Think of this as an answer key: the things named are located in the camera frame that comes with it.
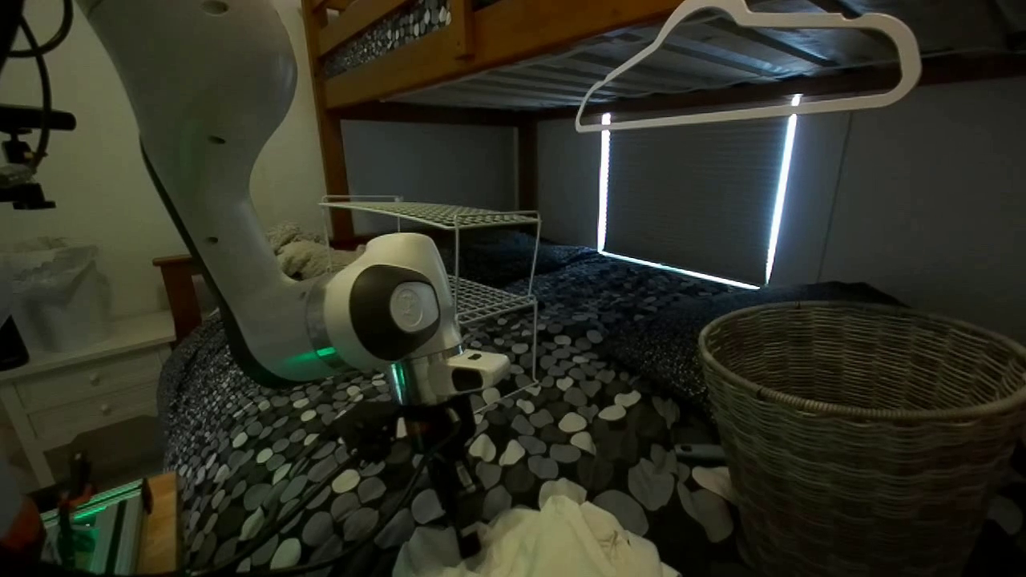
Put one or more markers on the translucent white plastic bag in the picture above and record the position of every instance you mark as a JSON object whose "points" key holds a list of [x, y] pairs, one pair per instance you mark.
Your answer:
{"points": [[51, 292]]}

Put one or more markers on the woven wicker basket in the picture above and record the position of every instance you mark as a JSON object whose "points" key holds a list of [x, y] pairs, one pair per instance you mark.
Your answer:
{"points": [[852, 469]]}

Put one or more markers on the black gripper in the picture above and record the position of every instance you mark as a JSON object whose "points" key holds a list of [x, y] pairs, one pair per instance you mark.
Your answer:
{"points": [[436, 427]]}

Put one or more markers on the dark window roller blind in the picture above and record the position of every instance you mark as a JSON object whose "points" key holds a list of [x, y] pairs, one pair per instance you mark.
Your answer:
{"points": [[694, 192]]}

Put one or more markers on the small wooden board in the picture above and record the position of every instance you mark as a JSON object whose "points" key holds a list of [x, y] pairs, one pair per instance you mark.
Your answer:
{"points": [[160, 529]]}

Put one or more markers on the white plastic clothes hanger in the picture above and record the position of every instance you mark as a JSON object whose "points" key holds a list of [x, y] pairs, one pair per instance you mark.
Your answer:
{"points": [[748, 113]]}

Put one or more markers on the dark pebble pattern bedspread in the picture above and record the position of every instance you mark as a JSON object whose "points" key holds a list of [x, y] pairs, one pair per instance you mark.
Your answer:
{"points": [[321, 482]]}

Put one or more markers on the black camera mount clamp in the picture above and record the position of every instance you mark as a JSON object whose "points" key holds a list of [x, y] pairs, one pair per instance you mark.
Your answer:
{"points": [[26, 124]]}

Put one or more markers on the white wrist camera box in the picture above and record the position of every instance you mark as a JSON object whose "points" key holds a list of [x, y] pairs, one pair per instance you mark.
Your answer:
{"points": [[478, 370]]}

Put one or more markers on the wooden bunk bed frame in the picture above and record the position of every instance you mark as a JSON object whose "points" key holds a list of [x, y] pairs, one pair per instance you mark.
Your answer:
{"points": [[515, 34]]}

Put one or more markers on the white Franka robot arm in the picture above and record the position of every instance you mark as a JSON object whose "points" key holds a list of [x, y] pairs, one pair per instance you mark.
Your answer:
{"points": [[211, 130]]}

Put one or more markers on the white dresser with drawers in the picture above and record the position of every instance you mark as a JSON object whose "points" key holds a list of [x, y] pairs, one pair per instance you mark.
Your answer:
{"points": [[83, 386]]}

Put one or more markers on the green lit electronics box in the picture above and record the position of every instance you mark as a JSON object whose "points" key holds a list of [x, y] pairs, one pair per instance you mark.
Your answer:
{"points": [[91, 529]]}

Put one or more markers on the white pillowcase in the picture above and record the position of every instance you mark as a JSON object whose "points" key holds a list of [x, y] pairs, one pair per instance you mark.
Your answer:
{"points": [[565, 539]]}

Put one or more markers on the beige crumpled towel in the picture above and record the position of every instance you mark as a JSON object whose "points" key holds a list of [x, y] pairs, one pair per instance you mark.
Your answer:
{"points": [[308, 259]]}

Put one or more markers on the dark blue blanket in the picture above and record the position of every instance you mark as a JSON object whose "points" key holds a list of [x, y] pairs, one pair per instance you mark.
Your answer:
{"points": [[684, 322]]}

